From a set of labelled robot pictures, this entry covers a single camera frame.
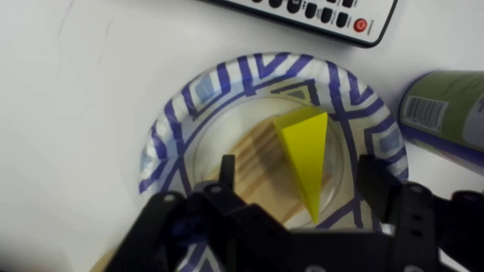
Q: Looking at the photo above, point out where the yellow wedge block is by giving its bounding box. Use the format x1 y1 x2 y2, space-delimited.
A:
272 112 328 223

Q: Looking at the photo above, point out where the blue patterned paper plate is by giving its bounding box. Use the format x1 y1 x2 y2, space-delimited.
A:
138 52 410 272

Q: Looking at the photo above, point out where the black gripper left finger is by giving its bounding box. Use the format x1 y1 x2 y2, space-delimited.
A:
219 155 236 191

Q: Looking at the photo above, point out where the grey remote control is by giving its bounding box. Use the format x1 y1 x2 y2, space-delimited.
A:
207 0 398 49

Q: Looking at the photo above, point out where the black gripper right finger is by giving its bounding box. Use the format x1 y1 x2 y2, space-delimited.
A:
356 155 402 223

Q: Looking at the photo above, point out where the wooden block under wedge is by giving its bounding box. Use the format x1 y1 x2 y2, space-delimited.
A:
218 118 331 227

